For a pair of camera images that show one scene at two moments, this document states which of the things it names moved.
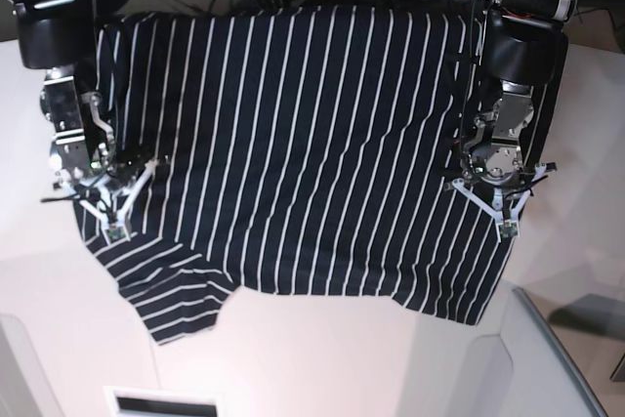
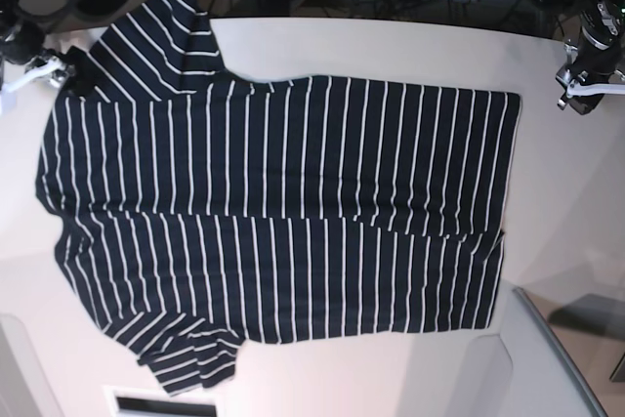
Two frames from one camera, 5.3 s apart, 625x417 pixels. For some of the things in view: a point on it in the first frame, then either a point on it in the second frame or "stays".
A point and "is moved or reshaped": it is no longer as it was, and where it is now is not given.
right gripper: (505, 192) to (586, 104)
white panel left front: (24, 391) stays
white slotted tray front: (161, 402) stays
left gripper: (110, 186) to (77, 72)
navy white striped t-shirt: (301, 146) is moved or reshaped
